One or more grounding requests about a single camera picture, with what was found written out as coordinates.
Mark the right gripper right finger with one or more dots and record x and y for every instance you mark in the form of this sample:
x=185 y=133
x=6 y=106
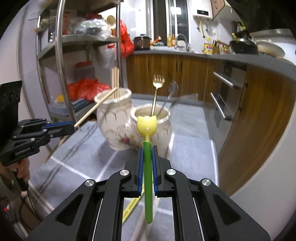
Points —
x=201 y=210

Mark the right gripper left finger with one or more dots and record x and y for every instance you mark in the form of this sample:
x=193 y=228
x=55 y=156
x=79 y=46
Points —
x=94 y=210

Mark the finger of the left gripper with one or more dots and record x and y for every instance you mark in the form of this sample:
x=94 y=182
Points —
x=36 y=136
x=37 y=125

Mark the yellow tulip plastic utensil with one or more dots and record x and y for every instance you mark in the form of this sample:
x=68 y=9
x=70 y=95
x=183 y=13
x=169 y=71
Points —
x=131 y=206

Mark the green plastic utensil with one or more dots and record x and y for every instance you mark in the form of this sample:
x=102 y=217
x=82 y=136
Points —
x=147 y=127

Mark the silver fork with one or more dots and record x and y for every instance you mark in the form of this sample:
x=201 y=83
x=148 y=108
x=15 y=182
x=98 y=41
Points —
x=185 y=99

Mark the gold fork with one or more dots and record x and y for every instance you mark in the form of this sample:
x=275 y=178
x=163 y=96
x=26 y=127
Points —
x=158 y=82

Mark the silver flower-end spoon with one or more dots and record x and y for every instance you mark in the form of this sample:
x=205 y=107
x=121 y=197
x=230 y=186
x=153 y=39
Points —
x=173 y=89

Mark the kitchen faucet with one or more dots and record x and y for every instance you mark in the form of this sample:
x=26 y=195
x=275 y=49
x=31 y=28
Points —
x=181 y=42

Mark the person left hand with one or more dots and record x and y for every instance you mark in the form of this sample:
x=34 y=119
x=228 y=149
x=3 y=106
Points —
x=22 y=168

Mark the red plastic bag on shelf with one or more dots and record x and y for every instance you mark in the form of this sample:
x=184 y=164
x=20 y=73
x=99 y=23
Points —
x=86 y=89

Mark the cream ceramic double utensil holder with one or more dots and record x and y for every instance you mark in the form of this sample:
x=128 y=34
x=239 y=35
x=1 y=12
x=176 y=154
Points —
x=117 y=121

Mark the red lid plastic container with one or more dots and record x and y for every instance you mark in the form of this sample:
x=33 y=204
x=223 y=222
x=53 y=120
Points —
x=85 y=70

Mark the stainless steel shelf rack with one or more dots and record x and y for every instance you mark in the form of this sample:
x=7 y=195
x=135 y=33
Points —
x=65 y=50

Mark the white hanging plastic bag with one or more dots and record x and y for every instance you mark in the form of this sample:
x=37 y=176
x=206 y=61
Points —
x=107 y=56

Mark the clear bag on shelf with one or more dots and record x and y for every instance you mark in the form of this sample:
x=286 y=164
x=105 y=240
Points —
x=94 y=27

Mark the red hanging plastic bag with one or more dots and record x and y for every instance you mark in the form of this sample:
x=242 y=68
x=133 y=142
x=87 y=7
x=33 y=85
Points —
x=126 y=44

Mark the electric pressure cooker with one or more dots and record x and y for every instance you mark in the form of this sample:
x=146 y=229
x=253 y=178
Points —
x=142 y=42

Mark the wooden base cabinets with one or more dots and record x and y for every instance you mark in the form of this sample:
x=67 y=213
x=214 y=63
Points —
x=265 y=108

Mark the built-in steel oven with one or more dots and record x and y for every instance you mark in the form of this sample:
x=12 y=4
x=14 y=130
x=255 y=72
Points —
x=224 y=89

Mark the yellow oil bottle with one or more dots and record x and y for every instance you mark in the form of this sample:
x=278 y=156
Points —
x=208 y=46

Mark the black wok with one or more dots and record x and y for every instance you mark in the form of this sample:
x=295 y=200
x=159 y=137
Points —
x=243 y=44

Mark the white water heater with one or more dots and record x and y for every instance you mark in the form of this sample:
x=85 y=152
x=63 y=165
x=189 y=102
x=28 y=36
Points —
x=202 y=8

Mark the black range hood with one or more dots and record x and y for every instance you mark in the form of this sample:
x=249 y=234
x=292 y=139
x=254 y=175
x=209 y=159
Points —
x=265 y=15

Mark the window with metal frame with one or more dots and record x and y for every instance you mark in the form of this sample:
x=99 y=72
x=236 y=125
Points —
x=166 y=18

